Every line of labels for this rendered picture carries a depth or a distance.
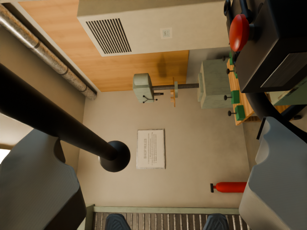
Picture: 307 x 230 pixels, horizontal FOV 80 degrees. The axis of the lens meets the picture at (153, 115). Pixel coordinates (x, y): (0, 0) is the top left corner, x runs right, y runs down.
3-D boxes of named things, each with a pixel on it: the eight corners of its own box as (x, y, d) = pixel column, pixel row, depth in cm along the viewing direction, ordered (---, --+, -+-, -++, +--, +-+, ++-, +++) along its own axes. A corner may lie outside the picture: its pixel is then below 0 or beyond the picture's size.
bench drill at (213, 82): (247, 77, 268) (140, 84, 285) (267, 49, 209) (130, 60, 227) (253, 108, 252) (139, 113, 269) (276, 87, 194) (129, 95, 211)
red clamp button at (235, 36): (236, 32, 18) (225, 33, 18) (247, 5, 15) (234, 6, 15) (241, 58, 17) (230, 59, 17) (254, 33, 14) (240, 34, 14)
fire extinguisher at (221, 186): (251, 180, 270) (209, 180, 276) (256, 180, 252) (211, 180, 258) (253, 193, 264) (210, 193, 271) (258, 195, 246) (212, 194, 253)
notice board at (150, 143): (164, 128, 308) (137, 129, 313) (164, 128, 306) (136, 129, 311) (165, 168, 288) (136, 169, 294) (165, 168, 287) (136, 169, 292)
